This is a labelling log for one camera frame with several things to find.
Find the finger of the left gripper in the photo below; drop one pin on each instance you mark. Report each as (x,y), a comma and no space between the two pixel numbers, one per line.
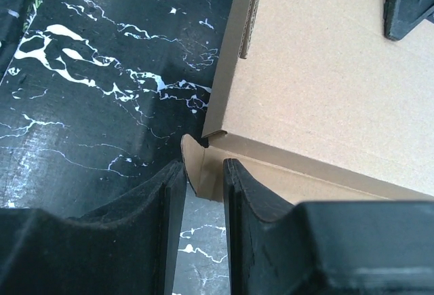
(402,16)

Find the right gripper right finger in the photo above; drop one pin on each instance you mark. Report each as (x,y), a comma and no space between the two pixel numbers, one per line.
(324,247)

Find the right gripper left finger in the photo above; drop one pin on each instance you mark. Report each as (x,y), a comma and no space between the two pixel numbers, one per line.
(127,246)

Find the brown cardboard box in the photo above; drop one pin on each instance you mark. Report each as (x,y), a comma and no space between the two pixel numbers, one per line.
(317,103)

